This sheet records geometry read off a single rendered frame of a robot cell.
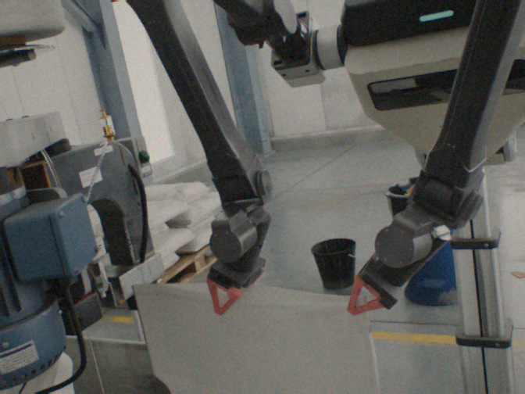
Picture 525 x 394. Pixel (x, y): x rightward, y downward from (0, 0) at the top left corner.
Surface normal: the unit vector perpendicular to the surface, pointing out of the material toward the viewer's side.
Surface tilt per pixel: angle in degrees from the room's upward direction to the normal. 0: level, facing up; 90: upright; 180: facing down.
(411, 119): 130
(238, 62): 90
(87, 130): 90
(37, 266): 90
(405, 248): 79
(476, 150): 110
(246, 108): 90
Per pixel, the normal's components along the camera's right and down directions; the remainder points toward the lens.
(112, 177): 0.88, -0.06
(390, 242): -0.63, 0.09
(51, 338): 0.96, -0.10
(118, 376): -0.43, 0.28
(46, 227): -0.04, 0.23
